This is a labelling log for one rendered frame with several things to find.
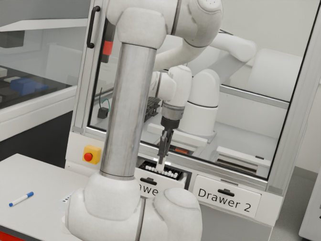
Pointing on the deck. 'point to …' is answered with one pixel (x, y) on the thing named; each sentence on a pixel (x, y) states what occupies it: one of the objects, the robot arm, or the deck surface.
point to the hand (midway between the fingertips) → (160, 163)
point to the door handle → (91, 27)
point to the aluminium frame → (310, 83)
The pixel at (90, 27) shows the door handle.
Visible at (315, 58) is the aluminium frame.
